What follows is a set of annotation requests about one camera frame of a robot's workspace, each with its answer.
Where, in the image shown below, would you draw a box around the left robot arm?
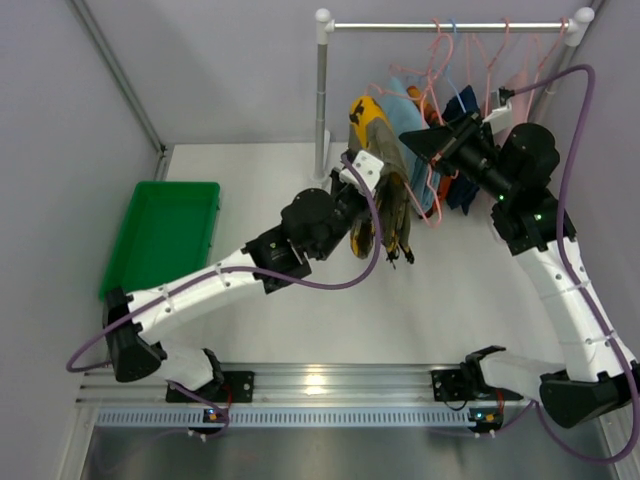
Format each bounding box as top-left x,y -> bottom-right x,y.
104,160 -> 381,402

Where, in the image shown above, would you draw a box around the light blue trousers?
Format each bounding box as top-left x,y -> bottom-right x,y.
379,76 -> 434,211

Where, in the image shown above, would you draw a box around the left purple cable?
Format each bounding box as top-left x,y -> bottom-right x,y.
65,154 -> 384,441

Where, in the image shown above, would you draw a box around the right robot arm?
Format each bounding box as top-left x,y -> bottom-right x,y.
399,114 -> 639,428

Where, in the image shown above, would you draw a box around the green plastic bin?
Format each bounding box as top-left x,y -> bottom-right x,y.
99,181 -> 221,299

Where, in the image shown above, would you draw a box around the navy blue trousers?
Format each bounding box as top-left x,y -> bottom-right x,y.
442,85 -> 480,215

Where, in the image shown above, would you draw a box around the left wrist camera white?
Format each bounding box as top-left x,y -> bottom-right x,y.
338,150 -> 384,195

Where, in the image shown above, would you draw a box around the white clothes rack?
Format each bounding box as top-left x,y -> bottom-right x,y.
311,7 -> 596,184

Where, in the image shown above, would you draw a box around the blue wire hanger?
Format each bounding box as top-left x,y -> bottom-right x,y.
444,17 -> 472,114

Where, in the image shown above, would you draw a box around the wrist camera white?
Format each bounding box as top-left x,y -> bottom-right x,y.
483,87 -> 514,134
338,150 -> 384,195

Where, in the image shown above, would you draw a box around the orange camouflage trousers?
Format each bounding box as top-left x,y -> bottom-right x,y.
407,85 -> 452,200

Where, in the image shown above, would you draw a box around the pink trousers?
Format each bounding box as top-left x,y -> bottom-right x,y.
504,69 -> 531,127

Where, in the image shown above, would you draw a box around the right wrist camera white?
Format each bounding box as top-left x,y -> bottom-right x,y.
483,87 -> 514,134

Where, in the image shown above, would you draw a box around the perforated cable duct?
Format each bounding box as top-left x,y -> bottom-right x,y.
95,406 -> 497,428

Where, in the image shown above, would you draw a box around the yellow camouflage trousers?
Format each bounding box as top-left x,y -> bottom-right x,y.
346,96 -> 415,264

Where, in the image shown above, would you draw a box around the aluminium mounting rail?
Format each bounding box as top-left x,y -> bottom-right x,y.
74,362 -> 621,407

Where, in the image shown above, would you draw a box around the pink wire hanger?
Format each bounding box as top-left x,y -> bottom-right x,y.
465,17 -> 511,117
389,18 -> 452,111
366,77 -> 443,228
522,18 -> 570,121

